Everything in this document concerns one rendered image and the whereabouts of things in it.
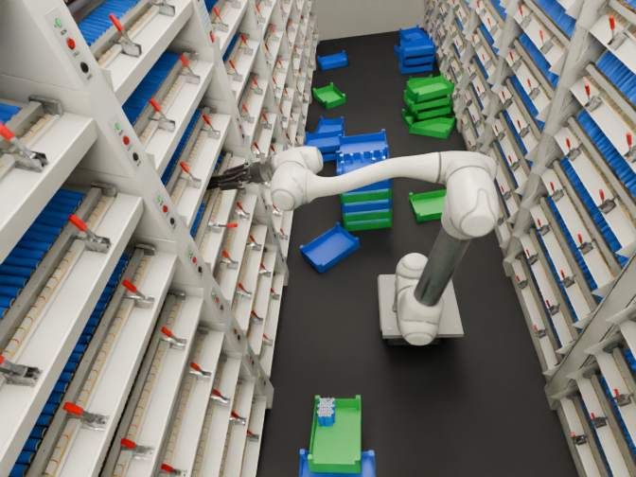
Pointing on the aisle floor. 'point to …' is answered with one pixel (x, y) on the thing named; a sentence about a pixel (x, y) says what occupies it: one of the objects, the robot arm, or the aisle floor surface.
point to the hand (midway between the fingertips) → (212, 183)
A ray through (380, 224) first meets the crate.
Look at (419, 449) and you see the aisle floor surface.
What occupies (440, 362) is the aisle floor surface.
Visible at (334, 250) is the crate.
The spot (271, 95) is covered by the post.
